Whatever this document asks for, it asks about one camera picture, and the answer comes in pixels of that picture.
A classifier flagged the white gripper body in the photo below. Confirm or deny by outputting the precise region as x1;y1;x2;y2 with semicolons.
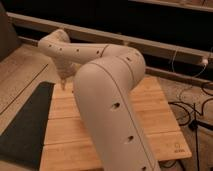
54;59;76;80

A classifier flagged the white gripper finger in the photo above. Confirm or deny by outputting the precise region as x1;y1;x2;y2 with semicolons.
60;79;66;90

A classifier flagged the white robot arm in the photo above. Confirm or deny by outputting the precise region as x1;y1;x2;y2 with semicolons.
38;29;160;171

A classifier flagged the grey chair edge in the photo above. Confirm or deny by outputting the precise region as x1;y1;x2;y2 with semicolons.
0;2;21;62

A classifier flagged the dark green floor mat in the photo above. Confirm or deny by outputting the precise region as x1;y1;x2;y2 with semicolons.
0;82;54;169

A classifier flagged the white window frame rail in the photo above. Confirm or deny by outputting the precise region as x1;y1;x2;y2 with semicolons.
7;12;213;65

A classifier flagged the black cable on floor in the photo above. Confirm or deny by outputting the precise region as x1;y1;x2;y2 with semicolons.
168;81;213;171

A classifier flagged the white cable with plug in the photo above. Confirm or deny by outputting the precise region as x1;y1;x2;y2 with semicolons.
171;46;213;101

